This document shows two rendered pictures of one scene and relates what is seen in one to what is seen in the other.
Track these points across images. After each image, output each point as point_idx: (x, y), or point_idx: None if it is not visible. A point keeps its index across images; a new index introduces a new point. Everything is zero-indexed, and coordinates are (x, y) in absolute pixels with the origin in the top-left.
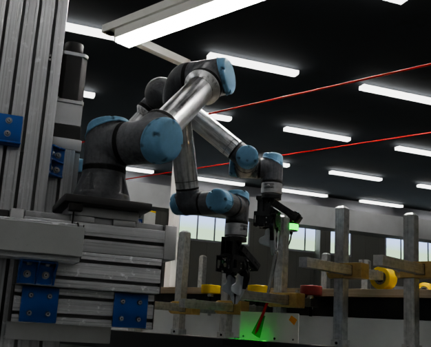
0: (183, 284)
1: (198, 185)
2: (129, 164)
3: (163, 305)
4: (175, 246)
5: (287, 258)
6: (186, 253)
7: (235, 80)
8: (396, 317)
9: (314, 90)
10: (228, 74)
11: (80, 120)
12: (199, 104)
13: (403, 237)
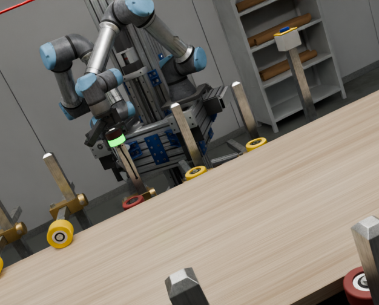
0: (248, 134)
1: (111, 103)
2: (88, 112)
3: (236, 150)
4: (92, 153)
5: (125, 167)
6: (238, 106)
7: (45, 57)
8: None
9: (23, 4)
10: (43, 59)
11: (120, 63)
12: (58, 84)
13: (3, 206)
